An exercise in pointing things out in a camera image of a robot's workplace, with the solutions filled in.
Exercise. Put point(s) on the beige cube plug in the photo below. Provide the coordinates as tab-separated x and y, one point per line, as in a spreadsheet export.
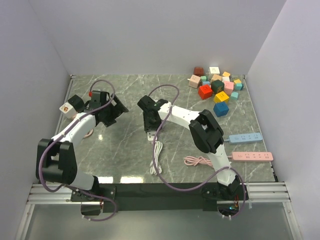
216	77

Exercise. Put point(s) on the small teal plug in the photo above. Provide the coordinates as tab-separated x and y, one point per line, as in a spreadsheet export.
234	95

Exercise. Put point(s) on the blue cube plug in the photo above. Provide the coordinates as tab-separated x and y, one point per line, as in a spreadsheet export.
221	109

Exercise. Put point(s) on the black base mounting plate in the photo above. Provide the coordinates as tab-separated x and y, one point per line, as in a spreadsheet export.
154	197

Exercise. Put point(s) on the light pink cube plug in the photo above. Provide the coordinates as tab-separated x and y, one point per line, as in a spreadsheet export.
194	81

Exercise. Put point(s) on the light blue power strip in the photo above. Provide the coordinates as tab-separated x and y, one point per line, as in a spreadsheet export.
245	138

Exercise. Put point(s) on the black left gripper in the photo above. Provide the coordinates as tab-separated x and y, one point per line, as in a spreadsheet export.
118	110

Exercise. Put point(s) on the white cartoon cube plug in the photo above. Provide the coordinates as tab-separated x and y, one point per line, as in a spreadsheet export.
68	110

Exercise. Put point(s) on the small cyan plug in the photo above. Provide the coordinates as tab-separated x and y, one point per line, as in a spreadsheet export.
238	86

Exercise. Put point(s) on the small orange plug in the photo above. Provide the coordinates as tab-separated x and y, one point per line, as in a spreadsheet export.
226	74

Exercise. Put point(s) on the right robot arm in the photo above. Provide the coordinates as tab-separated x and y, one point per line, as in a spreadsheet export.
206	133

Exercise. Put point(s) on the white power strip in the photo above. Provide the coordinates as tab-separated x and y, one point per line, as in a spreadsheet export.
151	135

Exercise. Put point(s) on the aluminium rail frame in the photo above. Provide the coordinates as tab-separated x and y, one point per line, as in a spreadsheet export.
120	155

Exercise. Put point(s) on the maroon patterned cube plug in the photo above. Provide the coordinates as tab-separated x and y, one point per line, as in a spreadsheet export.
199	71

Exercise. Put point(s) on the yellow cube plug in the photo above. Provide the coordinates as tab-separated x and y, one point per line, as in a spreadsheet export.
221	97

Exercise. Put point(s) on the dark green cube plug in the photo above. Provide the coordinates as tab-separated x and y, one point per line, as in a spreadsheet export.
217	86

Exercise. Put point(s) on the small blue plug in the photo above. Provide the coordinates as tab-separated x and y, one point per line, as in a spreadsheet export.
206	83

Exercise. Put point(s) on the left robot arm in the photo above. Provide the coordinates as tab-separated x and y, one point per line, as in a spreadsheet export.
56	159

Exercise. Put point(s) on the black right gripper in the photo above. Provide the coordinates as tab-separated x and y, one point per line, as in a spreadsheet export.
147	126

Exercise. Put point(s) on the pink power strip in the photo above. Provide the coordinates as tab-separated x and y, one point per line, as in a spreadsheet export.
89	133
250	156

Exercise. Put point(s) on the black cube plug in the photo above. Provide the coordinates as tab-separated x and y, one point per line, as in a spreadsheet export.
77	103

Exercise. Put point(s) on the red cube plug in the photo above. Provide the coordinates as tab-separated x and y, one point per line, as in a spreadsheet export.
205	92

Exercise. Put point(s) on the small yellow green plug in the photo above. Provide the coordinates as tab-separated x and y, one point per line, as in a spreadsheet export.
237	81

